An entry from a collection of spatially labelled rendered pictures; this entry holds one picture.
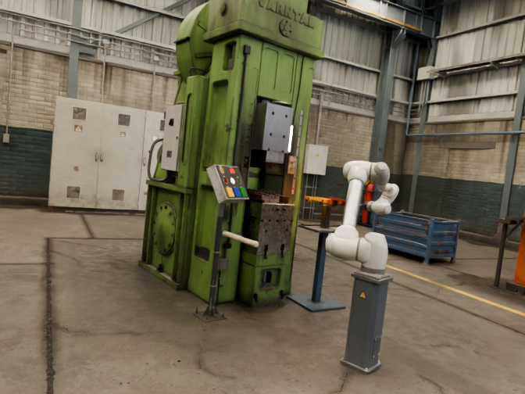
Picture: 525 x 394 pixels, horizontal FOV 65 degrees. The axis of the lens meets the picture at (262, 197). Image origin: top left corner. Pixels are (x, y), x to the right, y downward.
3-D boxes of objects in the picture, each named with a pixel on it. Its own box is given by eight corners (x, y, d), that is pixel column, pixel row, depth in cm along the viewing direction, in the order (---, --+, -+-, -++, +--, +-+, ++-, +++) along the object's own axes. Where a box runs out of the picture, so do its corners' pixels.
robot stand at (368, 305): (381, 366, 273) (393, 277, 269) (366, 375, 258) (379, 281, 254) (355, 354, 287) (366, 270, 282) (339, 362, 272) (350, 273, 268)
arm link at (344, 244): (356, 256, 260) (322, 249, 267) (357, 265, 273) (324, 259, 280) (373, 157, 296) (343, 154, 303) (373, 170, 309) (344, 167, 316)
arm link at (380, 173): (390, 172, 305) (371, 170, 310) (391, 158, 290) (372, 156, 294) (388, 187, 300) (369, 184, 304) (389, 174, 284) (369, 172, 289)
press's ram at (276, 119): (295, 154, 375) (300, 109, 372) (262, 149, 351) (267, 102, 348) (266, 152, 408) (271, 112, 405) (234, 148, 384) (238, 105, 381)
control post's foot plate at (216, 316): (228, 319, 327) (230, 307, 327) (204, 323, 313) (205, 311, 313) (214, 309, 344) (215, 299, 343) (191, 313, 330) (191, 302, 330)
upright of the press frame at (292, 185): (291, 293, 412) (317, 59, 396) (270, 296, 396) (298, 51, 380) (263, 281, 447) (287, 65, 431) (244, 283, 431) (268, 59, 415)
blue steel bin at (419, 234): (456, 263, 681) (462, 219, 676) (426, 265, 638) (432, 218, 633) (397, 247, 781) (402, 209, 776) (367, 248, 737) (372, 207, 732)
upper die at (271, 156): (283, 163, 367) (283, 152, 367) (266, 161, 355) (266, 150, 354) (255, 161, 400) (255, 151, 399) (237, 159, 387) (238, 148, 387)
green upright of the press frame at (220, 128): (235, 301, 371) (262, 40, 355) (210, 305, 355) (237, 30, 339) (209, 287, 405) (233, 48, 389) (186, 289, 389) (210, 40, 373)
